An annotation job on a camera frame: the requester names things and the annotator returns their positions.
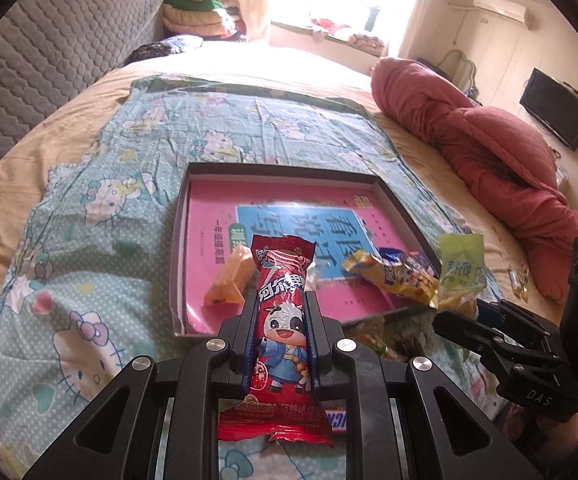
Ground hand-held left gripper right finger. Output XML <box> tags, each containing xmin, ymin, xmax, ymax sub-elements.
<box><xmin>303</xmin><ymin>287</ymin><xmax>545</xmax><ymax>480</ymax></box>

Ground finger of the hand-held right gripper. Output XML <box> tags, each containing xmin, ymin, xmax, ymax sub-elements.
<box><xmin>431</xmin><ymin>310</ymin><xmax>578</xmax><ymax>419</ymax></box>
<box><xmin>476</xmin><ymin>299</ymin><xmax>568</xmax><ymax>362</ymax></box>

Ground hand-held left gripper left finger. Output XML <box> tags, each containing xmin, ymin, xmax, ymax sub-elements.
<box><xmin>21</xmin><ymin>287</ymin><xmax>262</xmax><ymax>480</ymax></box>

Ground red lollipop packet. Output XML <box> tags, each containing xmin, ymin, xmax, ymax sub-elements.
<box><xmin>217</xmin><ymin>232</ymin><xmax>335</xmax><ymax>447</ymax></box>

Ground brown chocolate bar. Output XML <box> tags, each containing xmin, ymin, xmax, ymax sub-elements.
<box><xmin>321</xmin><ymin>407</ymin><xmax>352</xmax><ymax>433</ymax></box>

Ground green snack packet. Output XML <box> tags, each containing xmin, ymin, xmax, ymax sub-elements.
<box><xmin>436</xmin><ymin>232</ymin><xmax>487</xmax><ymax>321</ymax></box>

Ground orange snack packet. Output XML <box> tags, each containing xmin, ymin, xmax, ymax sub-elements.
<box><xmin>203</xmin><ymin>245</ymin><xmax>260</xmax><ymax>307</ymax></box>

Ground yellow snack packet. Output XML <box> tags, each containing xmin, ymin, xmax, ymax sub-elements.
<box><xmin>343</xmin><ymin>251</ymin><xmax>440</xmax><ymax>308</ymax></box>

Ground shallow dark cardboard box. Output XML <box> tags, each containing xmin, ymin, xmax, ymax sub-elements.
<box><xmin>168</xmin><ymin>162</ymin><xmax>444</xmax><ymax>337</ymax></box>

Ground small wrapped candies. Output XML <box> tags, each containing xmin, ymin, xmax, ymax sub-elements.
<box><xmin>509</xmin><ymin>267</ymin><xmax>532</xmax><ymax>303</ymax></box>

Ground pink book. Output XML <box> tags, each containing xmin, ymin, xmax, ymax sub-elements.
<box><xmin>184</xmin><ymin>180</ymin><xmax>422</xmax><ymax>333</ymax></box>

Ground black television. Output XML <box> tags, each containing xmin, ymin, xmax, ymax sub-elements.
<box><xmin>519</xmin><ymin>67</ymin><xmax>578</xmax><ymax>152</ymax></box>

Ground red quilt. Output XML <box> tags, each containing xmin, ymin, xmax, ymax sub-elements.
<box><xmin>370</xmin><ymin>56</ymin><xmax>578</xmax><ymax>298</ymax></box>

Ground cartoon cat printed blanket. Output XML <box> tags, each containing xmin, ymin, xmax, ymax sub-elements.
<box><xmin>0</xmin><ymin>72</ymin><xmax>525</xmax><ymax>480</ymax></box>

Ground beige bed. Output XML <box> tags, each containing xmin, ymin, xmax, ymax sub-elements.
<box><xmin>0</xmin><ymin>40</ymin><xmax>570</xmax><ymax>311</ymax></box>

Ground white air conditioner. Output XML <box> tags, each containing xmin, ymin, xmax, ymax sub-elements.
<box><xmin>472</xmin><ymin>0</ymin><xmax>535</xmax><ymax>30</ymax></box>

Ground colourful clothes pile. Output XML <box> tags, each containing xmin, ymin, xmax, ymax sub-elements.
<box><xmin>309</xmin><ymin>15</ymin><xmax>387</xmax><ymax>56</ymax></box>

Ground cream curtain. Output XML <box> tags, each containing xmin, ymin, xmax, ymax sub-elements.
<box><xmin>399</xmin><ymin>0</ymin><xmax>450</xmax><ymax>58</ymax></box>
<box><xmin>234</xmin><ymin>0</ymin><xmax>282</xmax><ymax>43</ymax></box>

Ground dark patterned pillow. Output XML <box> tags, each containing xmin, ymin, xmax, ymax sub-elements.
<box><xmin>124</xmin><ymin>35</ymin><xmax>205</xmax><ymax>66</ymax></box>

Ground stack of folded blankets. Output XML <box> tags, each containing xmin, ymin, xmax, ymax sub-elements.
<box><xmin>161</xmin><ymin>0</ymin><xmax>247</xmax><ymax>43</ymax></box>

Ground grey quilted headboard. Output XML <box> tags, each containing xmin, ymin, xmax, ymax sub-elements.
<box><xmin>0</xmin><ymin>0</ymin><xmax>172</xmax><ymax>196</ymax></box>

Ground white wall cable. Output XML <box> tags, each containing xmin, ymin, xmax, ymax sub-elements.
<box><xmin>439</xmin><ymin>50</ymin><xmax>480</xmax><ymax>101</ymax></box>

